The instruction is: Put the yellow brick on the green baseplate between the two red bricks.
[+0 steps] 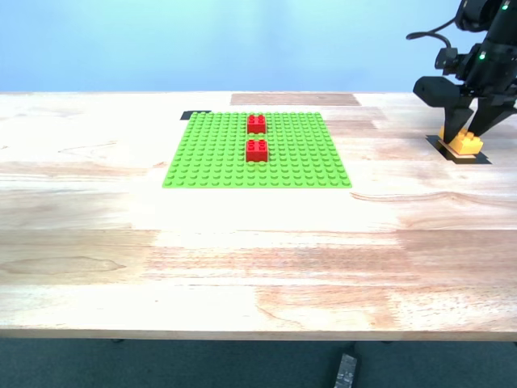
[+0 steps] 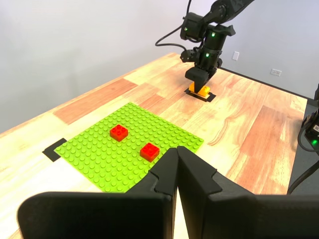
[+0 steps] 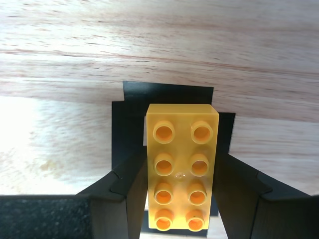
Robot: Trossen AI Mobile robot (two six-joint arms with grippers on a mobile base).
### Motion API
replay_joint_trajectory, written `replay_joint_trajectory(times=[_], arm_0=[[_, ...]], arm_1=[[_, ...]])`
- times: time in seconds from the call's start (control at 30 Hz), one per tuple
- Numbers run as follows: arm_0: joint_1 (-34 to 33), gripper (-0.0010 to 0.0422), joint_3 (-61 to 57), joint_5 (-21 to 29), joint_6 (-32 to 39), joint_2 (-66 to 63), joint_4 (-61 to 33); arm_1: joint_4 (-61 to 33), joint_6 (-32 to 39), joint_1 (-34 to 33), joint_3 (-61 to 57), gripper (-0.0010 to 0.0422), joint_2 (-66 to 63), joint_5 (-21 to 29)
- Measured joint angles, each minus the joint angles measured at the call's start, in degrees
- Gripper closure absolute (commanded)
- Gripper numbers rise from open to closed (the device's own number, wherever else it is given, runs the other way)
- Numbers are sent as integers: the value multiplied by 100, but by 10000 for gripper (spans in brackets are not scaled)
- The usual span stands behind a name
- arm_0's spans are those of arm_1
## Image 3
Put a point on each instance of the black tape rectangle outline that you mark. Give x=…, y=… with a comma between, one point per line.
x=162, y=92

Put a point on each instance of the yellow eight-stud brick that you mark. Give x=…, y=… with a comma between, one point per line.
x=182, y=149

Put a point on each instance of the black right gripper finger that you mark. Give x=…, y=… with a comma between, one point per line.
x=249, y=211
x=104, y=214

